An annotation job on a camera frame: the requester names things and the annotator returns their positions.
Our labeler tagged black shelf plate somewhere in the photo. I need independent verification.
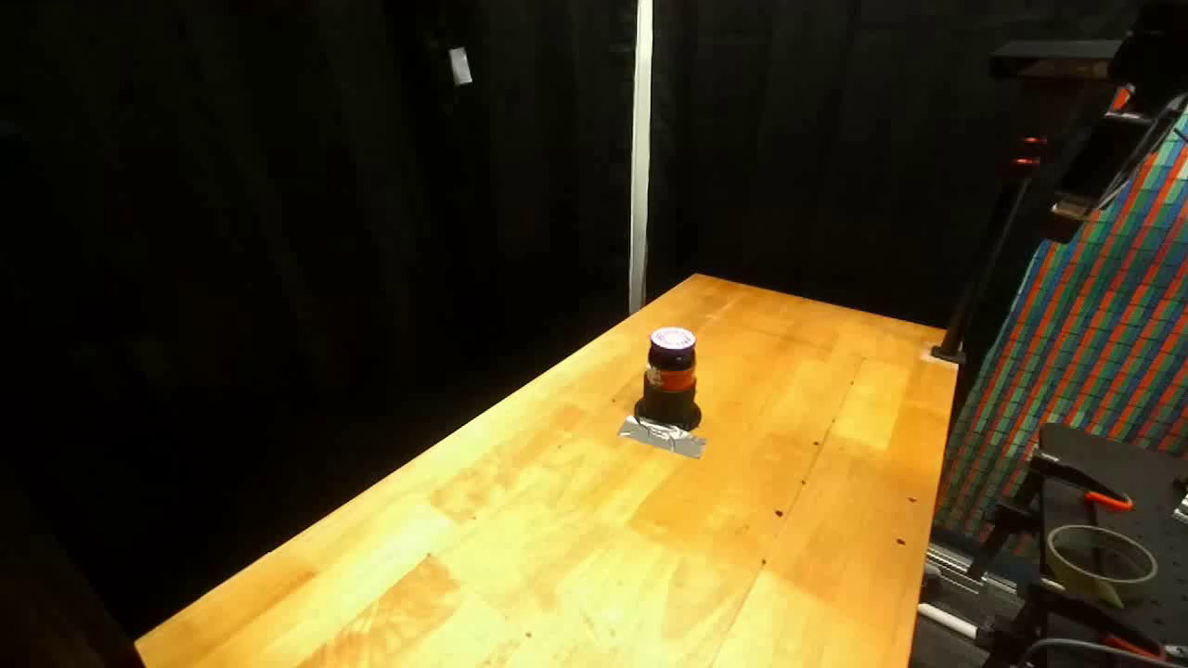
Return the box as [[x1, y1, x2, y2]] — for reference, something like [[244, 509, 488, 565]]
[[989, 38, 1128, 83]]

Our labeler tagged orange clamp handle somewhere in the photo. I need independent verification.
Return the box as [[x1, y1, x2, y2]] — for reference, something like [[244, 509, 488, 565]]
[[1081, 487, 1140, 517]]

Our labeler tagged black perforated board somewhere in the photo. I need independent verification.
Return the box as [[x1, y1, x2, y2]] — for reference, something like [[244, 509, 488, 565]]
[[989, 424, 1188, 660]]

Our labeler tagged roll of tape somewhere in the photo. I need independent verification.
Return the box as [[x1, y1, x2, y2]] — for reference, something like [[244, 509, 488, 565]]
[[1044, 519, 1164, 607]]

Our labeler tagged colourful patterned panel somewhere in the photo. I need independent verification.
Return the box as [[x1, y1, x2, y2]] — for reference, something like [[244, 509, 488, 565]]
[[936, 104, 1188, 549]]

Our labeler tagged silver metal rail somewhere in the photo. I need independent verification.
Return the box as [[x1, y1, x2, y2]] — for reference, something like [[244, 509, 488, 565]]
[[921, 538, 1031, 644]]

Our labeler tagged black curtain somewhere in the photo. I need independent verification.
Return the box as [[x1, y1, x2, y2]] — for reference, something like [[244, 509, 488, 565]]
[[0, 0, 1164, 668]]

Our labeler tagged black slanted stand pole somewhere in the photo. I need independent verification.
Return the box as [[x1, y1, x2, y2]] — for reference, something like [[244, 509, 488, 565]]
[[934, 75, 1127, 368]]

